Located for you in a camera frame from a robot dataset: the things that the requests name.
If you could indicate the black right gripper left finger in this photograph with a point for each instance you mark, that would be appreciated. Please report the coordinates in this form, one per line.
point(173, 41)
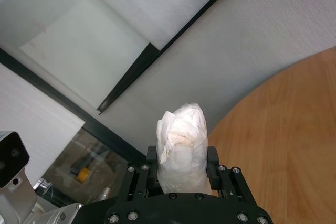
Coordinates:
point(151, 166)

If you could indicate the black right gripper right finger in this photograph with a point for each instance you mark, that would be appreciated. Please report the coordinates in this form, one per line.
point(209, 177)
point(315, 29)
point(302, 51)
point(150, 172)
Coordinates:
point(213, 166)

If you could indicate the white sandbag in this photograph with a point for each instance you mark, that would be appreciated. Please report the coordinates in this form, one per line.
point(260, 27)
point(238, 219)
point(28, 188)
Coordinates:
point(183, 155)

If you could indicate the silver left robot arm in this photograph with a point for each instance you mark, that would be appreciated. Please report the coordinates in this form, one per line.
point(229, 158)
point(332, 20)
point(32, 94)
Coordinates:
point(60, 213)

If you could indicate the dark blue object behind glass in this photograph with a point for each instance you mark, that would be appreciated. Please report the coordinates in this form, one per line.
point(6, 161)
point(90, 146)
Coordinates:
point(84, 162)

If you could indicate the yellow object behind glass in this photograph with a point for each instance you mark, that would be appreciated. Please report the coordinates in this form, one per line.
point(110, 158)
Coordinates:
point(82, 175)

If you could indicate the thick black frame post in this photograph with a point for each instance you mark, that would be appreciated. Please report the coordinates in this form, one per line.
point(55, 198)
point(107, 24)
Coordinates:
point(131, 77)

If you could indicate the black window frame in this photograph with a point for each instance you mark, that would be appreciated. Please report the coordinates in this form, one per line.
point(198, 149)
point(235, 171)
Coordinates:
point(52, 91)

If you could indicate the thin black wall rail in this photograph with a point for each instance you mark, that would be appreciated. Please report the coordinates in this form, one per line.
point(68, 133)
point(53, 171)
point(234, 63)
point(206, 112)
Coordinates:
point(183, 26)

